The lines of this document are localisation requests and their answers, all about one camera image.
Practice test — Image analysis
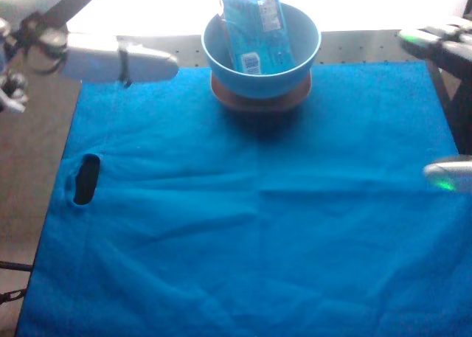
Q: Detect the black strap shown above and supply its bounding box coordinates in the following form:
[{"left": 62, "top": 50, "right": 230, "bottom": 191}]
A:
[{"left": 0, "top": 261, "right": 32, "bottom": 274}]

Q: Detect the blue wet wipes packet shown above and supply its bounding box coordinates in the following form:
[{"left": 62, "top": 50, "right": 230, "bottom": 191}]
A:
[{"left": 215, "top": 0, "right": 294, "bottom": 75}]

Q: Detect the light blue bowl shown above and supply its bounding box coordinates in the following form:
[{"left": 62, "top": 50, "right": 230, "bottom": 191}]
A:
[{"left": 201, "top": 3, "right": 322, "bottom": 100}]

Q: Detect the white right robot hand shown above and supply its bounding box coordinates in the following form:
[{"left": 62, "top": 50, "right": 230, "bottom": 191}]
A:
[{"left": 397, "top": 16, "right": 472, "bottom": 80}]

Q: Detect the black strap buckle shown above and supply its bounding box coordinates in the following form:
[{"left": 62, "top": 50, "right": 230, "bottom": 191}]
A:
[{"left": 0, "top": 288, "right": 25, "bottom": 307}]

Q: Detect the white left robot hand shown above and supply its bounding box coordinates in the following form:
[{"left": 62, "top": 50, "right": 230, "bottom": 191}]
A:
[{"left": 60, "top": 32, "right": 181, "bottom": 86}]

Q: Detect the blue table cloth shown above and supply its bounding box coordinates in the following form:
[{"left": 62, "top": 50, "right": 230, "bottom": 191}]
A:
[{"left": 14, "top": 62, "right": 472, "bottom": 337}]

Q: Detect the pink square plate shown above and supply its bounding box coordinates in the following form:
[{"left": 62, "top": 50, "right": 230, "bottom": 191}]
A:
[{"left": 210, "top": 69, "right": 313, "bottom": 113}]

